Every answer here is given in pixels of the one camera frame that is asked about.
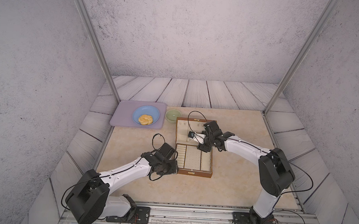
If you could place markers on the right metal frame post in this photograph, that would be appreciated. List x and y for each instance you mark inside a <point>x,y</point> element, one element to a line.
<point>312,36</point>

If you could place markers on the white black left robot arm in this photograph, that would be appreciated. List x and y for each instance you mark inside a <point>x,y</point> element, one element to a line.
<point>91,199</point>

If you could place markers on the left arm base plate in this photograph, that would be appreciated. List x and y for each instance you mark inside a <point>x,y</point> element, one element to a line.
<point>140,215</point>

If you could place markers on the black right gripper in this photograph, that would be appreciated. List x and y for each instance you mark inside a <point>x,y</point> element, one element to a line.
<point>203,148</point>

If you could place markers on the brown wooden jewelry box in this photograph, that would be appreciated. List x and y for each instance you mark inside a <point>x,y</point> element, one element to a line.
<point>192,161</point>

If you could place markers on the lavender rectangular tray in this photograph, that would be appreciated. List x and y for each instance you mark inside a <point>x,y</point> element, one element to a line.
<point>128,112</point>

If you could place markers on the green ceramic bowl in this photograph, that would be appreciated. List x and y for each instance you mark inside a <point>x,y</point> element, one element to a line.
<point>172,115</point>

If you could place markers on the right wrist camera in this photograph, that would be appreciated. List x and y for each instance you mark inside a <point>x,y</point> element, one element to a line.
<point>198,137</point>

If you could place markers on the blue plate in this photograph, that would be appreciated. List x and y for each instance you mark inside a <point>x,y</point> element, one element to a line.
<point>146,110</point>

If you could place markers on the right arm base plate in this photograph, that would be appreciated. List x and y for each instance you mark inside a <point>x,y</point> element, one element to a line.
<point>248,218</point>

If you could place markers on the metal frame post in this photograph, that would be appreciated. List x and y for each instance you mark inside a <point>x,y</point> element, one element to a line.
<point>83,12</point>
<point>312,36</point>

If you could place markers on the left metal frame post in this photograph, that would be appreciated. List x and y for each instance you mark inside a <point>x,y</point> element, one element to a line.
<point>83,12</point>

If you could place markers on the yellow bread pastry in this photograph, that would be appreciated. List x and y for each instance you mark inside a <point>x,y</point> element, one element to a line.
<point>145,120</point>

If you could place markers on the aluminium mounting rail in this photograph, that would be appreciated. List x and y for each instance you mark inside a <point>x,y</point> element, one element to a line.
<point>191,217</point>

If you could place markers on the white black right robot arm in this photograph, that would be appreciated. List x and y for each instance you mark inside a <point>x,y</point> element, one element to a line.
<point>275,172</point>

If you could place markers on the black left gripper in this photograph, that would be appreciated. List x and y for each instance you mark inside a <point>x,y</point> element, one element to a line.
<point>174,168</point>

